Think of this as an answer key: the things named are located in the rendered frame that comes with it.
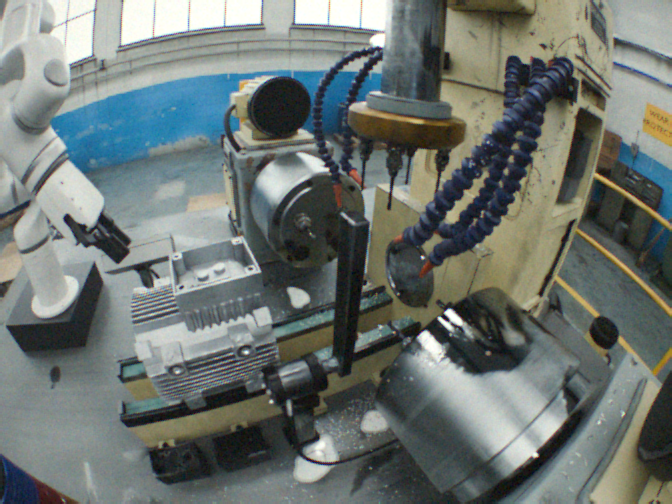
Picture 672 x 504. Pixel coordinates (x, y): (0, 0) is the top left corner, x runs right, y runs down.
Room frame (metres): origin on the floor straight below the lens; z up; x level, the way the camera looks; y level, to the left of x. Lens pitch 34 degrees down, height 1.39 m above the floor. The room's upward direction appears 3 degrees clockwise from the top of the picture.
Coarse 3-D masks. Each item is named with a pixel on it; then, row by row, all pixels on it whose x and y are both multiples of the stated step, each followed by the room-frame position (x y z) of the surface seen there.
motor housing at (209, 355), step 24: (168, 288) 0.31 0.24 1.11; (144, 312) 0.25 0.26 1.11; (168, 312) 0.26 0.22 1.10; (144, 336) 0.23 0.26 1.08; (168, 336) 0.24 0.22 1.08; (192, 336) 0.25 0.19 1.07; (216, 336) 0.26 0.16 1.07; (264, 336) 0.29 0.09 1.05; (144, 360) 0.20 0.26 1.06; (192, 360) 0.22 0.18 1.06; (216, 360) 0.24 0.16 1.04; (240, 360) 0.25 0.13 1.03; (264, 360) 0.27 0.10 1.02; (168, 384) 0.19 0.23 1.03; (192, 384) 0.21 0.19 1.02; (216, 384) 0.23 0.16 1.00; (240, 384) 0.25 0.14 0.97
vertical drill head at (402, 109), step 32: (416, 0) 0.43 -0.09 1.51; (384, 32) 0.48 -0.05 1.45; (416, 32) 0.43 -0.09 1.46; (384, 64) 0.47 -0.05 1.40; (416, 64) 0.43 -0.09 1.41; (384, 96) 0.43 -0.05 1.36; (416, 96) 0.43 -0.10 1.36; (352, 128) 0.45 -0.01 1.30; (384, 128) 0.40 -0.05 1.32; (416, 128) 0.39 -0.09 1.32; (448, 128) 0.40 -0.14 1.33; (448, 160) 0.46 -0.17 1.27
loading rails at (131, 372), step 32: (384, 288) 0.56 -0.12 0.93; (288, 320) 0.44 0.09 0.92; (320, 320) 0.45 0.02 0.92; (384, 320) 0.53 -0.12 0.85; (288, 352) 0.41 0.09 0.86; (320, 352) 0.37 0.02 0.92; (384, 352) 0.40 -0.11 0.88; (128, 384) 0.24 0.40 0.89; (352, 384) 0.37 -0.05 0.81; (128, 416) 0.16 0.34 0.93; (160, 416) 0.18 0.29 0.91; (192, 416) 0.21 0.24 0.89; (224, 416) 0.24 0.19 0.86; (256, 416) 0.26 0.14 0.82
